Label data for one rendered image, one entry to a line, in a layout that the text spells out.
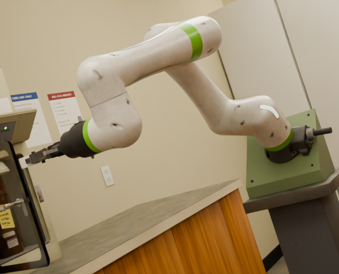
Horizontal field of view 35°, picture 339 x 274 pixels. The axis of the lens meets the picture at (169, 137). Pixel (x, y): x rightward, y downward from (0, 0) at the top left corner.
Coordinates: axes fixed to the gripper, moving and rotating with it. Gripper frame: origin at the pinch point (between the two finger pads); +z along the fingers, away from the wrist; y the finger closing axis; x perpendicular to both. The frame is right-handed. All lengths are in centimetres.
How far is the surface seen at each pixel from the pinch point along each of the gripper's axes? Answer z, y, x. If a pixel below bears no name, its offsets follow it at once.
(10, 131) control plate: 34.6, -27.2, -14.4
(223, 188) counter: 11, -121, 38
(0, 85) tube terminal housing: 41, -36, -34
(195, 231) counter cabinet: 14, -91, 49
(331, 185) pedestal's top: -58, -68, 39
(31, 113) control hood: 30, -36, -19
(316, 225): -47, -71, 52
